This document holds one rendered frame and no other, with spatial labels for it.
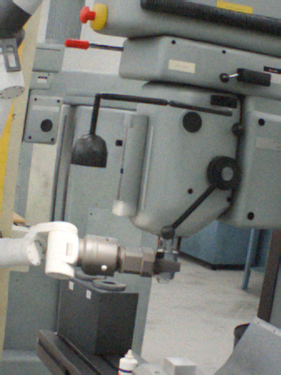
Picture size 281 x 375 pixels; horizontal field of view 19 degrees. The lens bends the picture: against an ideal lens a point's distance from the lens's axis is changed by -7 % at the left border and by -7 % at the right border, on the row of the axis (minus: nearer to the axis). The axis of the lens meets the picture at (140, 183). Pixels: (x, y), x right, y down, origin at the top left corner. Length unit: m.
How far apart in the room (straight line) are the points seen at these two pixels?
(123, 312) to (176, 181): 0.59
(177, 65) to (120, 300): 0.75
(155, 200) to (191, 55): 0.31
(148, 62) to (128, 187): 0.27
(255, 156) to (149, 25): 0.37
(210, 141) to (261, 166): 0.13
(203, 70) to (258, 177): 0.26
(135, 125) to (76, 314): 0.70
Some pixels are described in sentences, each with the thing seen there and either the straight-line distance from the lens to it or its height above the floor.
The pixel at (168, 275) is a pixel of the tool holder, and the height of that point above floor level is 1.22.
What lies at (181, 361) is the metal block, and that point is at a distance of 1.82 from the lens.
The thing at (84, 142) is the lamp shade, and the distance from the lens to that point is 1.70.
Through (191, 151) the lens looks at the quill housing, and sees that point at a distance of 1.79.
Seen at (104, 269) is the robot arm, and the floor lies 1.22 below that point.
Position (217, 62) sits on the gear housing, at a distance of 1.79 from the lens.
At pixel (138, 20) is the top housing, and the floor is 1.75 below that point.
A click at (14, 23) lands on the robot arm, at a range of 2.12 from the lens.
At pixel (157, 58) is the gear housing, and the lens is 1.74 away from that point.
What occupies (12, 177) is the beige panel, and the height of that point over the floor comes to 1.24.
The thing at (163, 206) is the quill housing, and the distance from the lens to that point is 1.79.
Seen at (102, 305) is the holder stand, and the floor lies 1.05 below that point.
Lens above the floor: 1.55
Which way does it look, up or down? 5 degrees down
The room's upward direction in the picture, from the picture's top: 7 degrees clockwise
